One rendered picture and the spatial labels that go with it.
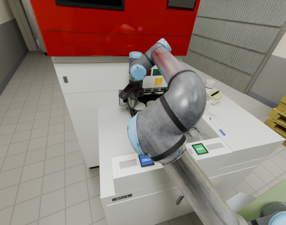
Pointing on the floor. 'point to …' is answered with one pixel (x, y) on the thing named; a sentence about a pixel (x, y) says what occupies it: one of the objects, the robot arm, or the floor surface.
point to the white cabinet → (169, 197)
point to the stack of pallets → (283, 118)
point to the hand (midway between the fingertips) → (131, 107)
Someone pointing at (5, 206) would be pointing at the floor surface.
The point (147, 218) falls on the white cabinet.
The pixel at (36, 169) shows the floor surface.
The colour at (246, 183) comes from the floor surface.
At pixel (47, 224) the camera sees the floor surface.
